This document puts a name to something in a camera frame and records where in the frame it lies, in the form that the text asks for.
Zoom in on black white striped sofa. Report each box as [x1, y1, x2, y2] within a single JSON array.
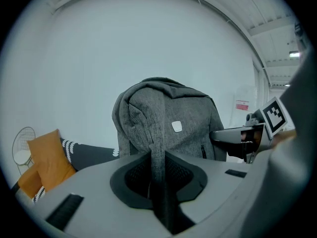
[[14, 137, 122, 203]]

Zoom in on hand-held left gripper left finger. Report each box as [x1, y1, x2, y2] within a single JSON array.
[[33, 153, 171, 238]]

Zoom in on red white wall sign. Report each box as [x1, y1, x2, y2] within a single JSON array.
[[235, 99, 250, 111]]

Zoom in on person's brown shirt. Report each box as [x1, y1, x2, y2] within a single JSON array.
[[241, 46, 317, 238]]

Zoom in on orange cushion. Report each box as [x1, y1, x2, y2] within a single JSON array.
[[26, 129, 76, 192]]

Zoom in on person's right forearm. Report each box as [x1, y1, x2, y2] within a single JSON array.
[[272, 129, 297, 148]]

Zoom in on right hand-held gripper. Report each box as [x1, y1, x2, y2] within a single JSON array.
[[210, 97, 294, 164]]

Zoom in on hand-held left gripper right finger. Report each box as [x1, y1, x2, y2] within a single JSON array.
[[165, 150, 267, 238]]

